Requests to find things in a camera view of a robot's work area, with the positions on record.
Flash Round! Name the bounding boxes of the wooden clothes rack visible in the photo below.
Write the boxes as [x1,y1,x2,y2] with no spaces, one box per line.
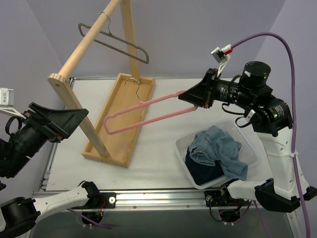
[48,0,155,168]

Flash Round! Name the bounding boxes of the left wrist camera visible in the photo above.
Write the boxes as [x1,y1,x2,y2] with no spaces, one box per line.
[0,88,26,119]

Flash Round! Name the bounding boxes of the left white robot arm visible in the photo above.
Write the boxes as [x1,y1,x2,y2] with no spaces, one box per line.
[0,103,101,238]

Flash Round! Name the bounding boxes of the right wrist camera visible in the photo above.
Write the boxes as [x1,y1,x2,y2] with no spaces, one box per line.
[211,44,233,77]

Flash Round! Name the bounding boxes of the white plastic basket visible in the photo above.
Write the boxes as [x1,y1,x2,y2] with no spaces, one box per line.
[175,119,260,189]

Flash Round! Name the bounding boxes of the pink hanger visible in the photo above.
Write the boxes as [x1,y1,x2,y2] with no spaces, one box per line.
[103,77,199,135]

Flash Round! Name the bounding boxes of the aluminium rail frame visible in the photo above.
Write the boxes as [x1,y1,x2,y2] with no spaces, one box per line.
[29,79,304,238]

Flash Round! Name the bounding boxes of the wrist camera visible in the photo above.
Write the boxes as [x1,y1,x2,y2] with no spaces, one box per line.
[211,44,233,77]
[0,88,26,119]

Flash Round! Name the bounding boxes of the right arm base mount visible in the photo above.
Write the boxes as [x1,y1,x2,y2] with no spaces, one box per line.
[204,189,251,226]

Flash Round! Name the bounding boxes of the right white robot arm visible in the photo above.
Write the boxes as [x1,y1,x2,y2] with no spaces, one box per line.
[178,61,317,213]

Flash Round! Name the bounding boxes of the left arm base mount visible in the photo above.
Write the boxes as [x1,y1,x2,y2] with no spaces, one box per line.
[81,192,116,224]

